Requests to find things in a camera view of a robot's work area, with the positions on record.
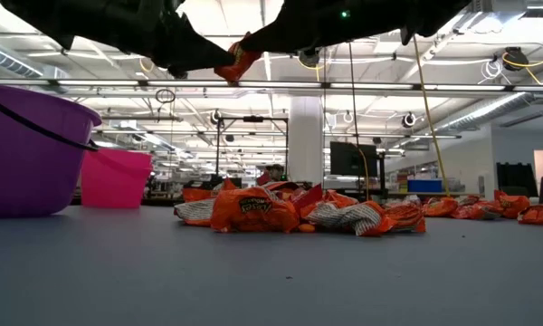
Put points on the black flat monitor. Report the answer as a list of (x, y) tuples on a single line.
[(353, 158)]

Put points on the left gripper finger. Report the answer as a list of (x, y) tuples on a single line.
[(194, 50)]

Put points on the long ceiling light bar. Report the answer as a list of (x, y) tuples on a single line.
[(276, 84)]

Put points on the silver striped candy packet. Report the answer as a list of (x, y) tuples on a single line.
[(194, 210)]

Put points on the purple plastic basket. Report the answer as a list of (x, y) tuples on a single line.
[(27, 172)]

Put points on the red candy packet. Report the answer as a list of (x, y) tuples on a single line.
[(310, 199)]

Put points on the black metal frame rig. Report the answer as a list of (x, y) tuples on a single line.
[(253, 118)]

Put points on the person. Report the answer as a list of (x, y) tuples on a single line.
[(276, 173)]

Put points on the black folding panel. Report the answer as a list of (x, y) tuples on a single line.
[(516, 179)]

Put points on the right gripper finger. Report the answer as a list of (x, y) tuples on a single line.
[(276, 38)]

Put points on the silver air duct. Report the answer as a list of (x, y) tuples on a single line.
[(493, 108), (4, 59)]

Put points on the pink plastic basket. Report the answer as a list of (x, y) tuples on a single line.
[(117, 181)]

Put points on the white pillar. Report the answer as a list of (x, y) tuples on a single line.
[(305, 136)]

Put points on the white silver candy packet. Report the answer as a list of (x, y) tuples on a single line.
[(412, 199)]

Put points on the blue storage bin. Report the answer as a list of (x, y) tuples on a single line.
[(425, 185)]

